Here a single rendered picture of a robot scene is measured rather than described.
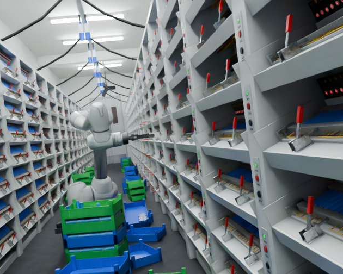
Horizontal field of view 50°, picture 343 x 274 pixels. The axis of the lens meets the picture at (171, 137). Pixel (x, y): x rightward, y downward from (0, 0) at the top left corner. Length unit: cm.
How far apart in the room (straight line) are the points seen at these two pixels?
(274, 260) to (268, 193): 17
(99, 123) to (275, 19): 145
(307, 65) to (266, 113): 26
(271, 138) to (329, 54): 35
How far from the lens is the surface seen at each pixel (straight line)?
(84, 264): 205
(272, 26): 100
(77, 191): 295
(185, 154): 232
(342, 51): 65
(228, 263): 172
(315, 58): 71
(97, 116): 223
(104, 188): 298
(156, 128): 371
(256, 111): 95
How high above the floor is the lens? 81
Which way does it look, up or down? 1 degrees down
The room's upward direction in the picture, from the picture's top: 7 degrees counter-clockwise
